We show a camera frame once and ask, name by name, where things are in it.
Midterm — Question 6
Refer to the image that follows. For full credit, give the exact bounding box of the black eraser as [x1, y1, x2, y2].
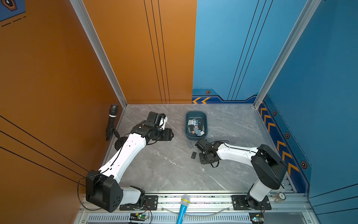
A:
[191, 152, 197, 159]

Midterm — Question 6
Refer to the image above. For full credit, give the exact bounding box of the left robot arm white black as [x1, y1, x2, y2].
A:
[85, 112, 174, 212]

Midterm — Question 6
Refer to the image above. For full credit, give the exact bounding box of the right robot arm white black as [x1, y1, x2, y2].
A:
[195, 138, 288, 210]

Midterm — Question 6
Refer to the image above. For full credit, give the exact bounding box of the dark teal storage box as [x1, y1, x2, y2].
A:
[185, 111, 208, 141]

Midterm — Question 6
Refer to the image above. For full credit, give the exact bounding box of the black microphone on stand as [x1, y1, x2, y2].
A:
[105, 104, 123, 151]

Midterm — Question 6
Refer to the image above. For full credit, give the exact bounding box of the blue handheld microphone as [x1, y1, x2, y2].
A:
[176, 194, 191, 224]

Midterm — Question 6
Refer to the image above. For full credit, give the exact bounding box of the right green circuit board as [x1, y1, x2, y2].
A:
[249, 213, 264, 224]

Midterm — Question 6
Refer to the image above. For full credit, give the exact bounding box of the green circuit board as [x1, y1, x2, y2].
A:
[249, 213, 264, 224]
[129, 213, 149, 223]

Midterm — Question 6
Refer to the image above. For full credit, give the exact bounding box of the clear tape roll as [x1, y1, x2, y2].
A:
[271, 192, 286, 203]

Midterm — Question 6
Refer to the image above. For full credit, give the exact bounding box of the left green circuit board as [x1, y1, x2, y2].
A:
[129, 213, 149, 223]

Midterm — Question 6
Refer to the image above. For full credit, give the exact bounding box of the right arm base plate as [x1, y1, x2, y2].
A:
[231, 195, 272, 211]

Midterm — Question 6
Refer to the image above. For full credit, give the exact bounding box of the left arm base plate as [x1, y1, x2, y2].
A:
[119, 195, 158, 211]

